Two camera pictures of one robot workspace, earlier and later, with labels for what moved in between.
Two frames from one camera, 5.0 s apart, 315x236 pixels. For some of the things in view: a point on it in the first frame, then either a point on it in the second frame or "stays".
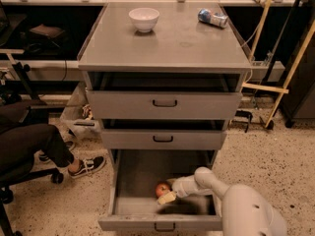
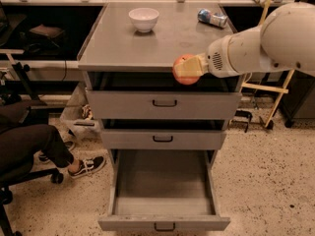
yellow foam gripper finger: (170, 196) → (195, 66)
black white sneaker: (88, 167) stays
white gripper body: (181, 185) → (217, 59)
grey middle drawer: (163, 135) stays
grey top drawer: (164, 95) stays
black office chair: (6, 197) stays
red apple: (161, 189) → (186, 81)
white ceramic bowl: (144, 19) stays
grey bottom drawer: (133, 177) stays
